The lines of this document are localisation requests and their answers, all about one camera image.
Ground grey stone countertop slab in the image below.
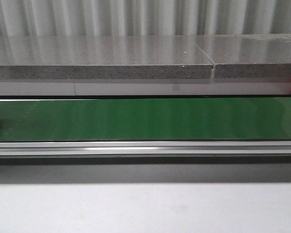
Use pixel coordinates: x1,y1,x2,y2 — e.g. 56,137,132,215
0,36,212,80

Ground green conveyor belt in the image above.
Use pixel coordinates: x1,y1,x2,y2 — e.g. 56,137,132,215
0,97,291,141

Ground white base panel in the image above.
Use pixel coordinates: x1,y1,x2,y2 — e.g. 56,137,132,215
0,79,291,96

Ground white pleated curtain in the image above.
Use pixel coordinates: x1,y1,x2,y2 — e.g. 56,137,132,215
0,0,291,36

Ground aluminium conveyor side rail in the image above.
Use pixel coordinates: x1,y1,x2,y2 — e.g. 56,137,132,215
0,140,291,159

